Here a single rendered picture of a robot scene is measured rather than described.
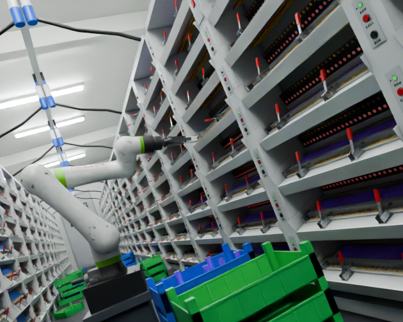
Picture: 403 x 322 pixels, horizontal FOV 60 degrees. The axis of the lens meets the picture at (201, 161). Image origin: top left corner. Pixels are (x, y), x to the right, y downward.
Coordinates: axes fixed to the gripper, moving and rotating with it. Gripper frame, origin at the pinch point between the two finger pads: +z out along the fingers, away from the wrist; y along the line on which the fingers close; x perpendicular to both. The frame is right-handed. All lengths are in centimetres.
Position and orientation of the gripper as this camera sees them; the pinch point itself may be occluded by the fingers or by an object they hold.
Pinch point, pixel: (190, 139)
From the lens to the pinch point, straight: 190.8
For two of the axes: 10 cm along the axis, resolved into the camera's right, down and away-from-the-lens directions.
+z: 9.3, -1.3, 3.4
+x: -2.0, -9.7, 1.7
